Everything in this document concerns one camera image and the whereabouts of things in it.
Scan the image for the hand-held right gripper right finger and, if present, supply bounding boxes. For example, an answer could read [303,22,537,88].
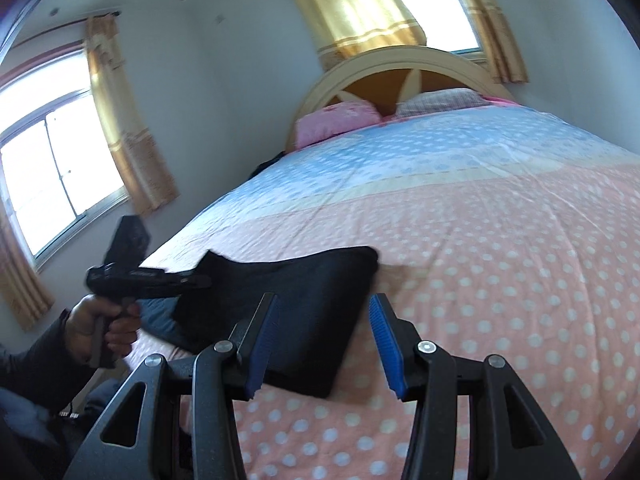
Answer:
[368,293,584,480]

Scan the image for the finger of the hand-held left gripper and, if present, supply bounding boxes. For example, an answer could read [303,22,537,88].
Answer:
[164,268,214,292]

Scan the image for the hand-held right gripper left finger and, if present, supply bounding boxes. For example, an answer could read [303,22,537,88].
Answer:
[75,292,280,480]

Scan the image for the black pants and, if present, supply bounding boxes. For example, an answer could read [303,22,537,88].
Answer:
[139,245,382,400]

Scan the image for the person's left forearm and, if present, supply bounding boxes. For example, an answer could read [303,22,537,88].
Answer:
[0,306,87,413]

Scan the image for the person's left hand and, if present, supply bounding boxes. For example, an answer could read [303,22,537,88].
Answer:
[66,293,142,362]

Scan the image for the yellow curtain with border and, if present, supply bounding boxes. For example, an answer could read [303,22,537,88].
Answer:
[0,209,55,332]

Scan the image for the large side window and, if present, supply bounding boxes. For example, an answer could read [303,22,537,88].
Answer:
[0,44,132,272]

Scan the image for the long yellow curtain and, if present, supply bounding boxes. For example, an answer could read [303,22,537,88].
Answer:
[83,13,180,216]

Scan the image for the polka-dot bed sheet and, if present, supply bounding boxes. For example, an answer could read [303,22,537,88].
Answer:
[134,101,640,480]

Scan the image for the pink pillow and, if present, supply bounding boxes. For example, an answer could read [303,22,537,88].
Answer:
[294,99,384,150]

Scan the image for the striped pillow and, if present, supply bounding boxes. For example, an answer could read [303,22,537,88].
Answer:
[396,87,494,117]

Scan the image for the arched wooden headboard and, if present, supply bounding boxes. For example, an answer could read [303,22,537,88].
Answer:
[285,45,512,154]

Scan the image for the wide yellow curtain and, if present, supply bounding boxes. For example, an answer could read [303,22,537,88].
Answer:
[271,0,429,73]

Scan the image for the window behind headboard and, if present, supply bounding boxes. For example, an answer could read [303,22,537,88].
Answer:
[377,0,487,57]

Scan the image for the narrow yellow curtain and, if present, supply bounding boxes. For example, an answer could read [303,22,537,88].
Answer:
[452,0,530,85]

